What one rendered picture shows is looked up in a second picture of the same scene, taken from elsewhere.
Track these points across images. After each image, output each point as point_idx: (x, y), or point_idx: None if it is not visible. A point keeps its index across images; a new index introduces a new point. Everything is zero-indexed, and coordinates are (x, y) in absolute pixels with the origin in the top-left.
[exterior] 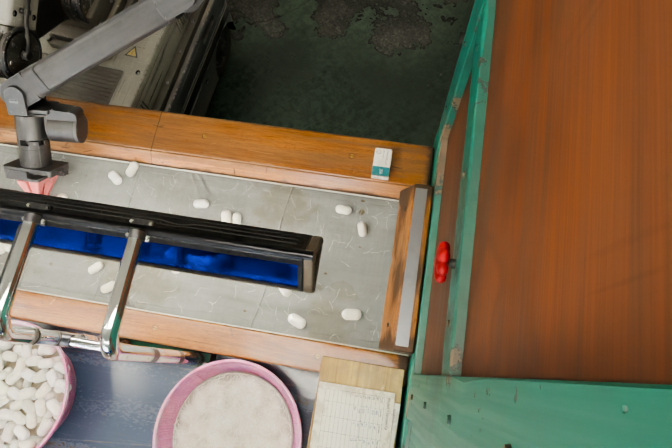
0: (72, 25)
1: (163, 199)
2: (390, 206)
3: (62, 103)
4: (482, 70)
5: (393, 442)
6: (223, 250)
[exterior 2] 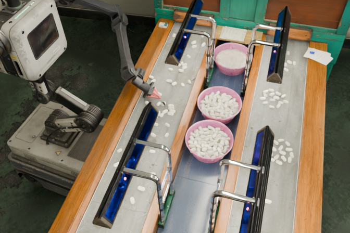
0: (65, 132)
1: (162, 71)
2: (174, 28)
3: (122, 92)
4: None
5: (234, 27)
6: (195, 5)
